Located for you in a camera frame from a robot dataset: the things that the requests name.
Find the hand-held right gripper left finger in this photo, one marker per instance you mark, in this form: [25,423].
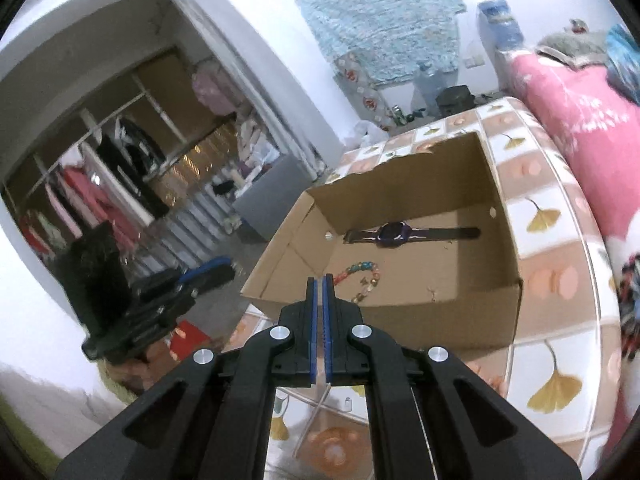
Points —
[313,320]

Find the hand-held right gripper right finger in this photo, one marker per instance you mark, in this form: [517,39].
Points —
[328,320]

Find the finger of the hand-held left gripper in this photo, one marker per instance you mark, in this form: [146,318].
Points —
[210,275]

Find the dark purple wrist watch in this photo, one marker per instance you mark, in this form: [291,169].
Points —
[392,234]

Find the brown cardboard box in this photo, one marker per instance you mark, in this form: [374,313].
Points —
[450,270]

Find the person's left hand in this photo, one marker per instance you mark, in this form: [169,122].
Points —
[135,372]

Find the striped floor mat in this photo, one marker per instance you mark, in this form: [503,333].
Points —
[190,230]

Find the red packet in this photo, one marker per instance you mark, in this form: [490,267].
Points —
[190,340]

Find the grey storage box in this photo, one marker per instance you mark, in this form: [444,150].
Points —
[275,195]

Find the red hanging clothes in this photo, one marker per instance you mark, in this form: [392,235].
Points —
[80,195]

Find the open closet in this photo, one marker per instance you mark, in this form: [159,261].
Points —
[125,160]

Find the green white shag rug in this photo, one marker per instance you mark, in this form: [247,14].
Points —
[20,435]

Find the pink plush bag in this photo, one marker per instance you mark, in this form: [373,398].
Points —
[215,87]

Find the white plastic bag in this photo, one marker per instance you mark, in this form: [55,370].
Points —
[367,134]

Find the dark round pot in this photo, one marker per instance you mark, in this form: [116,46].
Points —
[454,99]

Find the clear water jug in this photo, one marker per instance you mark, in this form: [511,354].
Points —
[432,87]

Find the teal patterned hanging cloth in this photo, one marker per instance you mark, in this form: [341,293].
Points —
[380,20]

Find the pink floral blanket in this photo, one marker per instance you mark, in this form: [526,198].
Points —
[575,125]

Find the grey patterned cushion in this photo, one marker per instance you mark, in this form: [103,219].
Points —
[575,47]

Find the blue blanket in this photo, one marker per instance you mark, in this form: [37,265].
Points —
[622,55]

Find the white wall socket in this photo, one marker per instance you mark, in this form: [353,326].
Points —
[473,61]

